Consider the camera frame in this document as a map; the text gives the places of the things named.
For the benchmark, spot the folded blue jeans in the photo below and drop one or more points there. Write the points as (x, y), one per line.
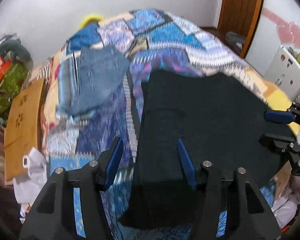
(87, 80)

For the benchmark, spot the green laundry basket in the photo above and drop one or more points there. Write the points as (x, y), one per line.
(10, 85)

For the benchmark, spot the black pants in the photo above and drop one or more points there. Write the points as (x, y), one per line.
(188, 120)

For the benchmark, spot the wooden lap desk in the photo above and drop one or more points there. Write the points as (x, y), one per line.
(23, 130)

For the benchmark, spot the pile of grey clothes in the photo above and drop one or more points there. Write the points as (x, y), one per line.
(11, 43)

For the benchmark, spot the yellow curved pillow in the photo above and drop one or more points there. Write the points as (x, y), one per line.
(92, 18)

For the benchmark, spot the brown wooden door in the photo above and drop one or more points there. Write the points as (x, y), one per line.
(241, 17)

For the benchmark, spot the orange box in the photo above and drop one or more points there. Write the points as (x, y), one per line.
(4, 67)

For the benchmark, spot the patchwork patterned bed cover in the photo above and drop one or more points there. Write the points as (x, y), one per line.
(144, 35)

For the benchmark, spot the white perforated storage box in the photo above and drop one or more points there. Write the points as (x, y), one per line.
(284, 71)

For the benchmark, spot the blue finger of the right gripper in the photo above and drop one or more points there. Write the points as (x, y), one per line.
(278, 144)
(279, 117)

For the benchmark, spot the white wardrobe sliding door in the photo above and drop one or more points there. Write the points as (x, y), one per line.
(278, 25)

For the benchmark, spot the yellow orange fleece blanket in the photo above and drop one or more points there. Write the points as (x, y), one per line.
(268, 92)

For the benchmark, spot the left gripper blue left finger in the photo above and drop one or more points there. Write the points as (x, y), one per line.
(52, 215)

